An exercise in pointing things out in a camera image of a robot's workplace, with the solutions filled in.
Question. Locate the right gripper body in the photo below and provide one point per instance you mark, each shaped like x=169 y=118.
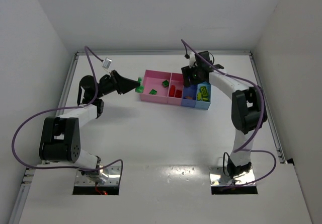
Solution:
x=187 y=76

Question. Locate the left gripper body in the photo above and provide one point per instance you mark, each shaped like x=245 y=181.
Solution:
x=116 y=82

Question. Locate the yellow-green long lego brick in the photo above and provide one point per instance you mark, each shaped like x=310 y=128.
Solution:
x=204 y=91

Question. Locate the red lego brick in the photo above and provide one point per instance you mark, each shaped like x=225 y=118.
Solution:
x=178 y=93
x=172 y=91

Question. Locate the green lego brick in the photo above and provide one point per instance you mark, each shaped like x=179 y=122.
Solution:
x=140 y=88
x=153 y=92

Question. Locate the small green square lego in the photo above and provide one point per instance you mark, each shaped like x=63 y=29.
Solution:
x=165 y=83

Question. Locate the yellow-green lego plate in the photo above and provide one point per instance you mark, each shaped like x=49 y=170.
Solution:
x=199 y=97

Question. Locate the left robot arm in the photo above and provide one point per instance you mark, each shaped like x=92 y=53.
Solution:
x=60 y=139

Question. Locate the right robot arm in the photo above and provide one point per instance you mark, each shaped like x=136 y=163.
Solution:
x=247 y=108

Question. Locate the dark blue container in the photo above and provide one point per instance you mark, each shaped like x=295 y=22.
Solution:
x=192 y=92

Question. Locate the light blue container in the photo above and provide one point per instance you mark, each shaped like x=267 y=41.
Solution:
x=201 y=104

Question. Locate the pink small container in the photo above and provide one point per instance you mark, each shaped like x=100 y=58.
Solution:
x=177 y=80

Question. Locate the pink large container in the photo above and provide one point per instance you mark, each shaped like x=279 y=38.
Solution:
x=153 y=80

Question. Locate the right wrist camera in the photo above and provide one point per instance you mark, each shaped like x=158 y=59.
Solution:
x=192 y=59

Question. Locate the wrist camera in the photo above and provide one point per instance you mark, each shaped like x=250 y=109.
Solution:
x=106 y=63
x=192 y=59

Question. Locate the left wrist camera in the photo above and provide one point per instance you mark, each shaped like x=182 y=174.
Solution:
x=106 y=63

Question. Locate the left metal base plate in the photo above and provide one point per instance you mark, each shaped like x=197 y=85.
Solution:
x=108 y=177

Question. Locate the metal base plate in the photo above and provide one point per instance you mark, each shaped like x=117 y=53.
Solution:
x=219 y=179
x=108 y=177

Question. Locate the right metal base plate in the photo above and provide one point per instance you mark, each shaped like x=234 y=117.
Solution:
x=219 y=179

